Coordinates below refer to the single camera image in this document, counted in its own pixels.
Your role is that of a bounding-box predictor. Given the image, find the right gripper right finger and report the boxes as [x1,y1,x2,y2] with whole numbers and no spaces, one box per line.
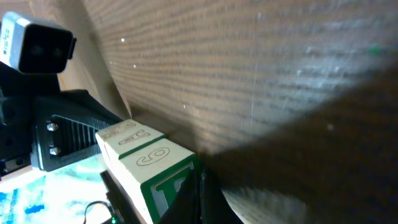
[201,169,243,224]

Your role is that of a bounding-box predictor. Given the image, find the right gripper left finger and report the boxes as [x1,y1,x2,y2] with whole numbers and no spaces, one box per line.
[159,170,201,224]

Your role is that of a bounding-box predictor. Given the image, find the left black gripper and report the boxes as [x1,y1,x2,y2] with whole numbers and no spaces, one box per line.
[1,90,121,174]

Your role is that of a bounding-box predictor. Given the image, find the white block orange print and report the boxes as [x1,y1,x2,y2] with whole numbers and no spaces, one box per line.
[118,139,200,223]

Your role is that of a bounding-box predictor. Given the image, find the plain white wooden block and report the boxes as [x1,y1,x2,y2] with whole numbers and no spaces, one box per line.
[95,119,138,166]

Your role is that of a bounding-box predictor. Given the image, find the white block red globe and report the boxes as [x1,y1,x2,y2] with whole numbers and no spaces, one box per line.
[106,124,165,169]

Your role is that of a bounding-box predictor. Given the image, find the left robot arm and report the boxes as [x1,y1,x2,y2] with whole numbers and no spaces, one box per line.
[1,64,121,177]

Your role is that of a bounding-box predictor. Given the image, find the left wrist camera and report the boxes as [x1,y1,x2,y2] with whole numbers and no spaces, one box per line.
[1,11,77,73]

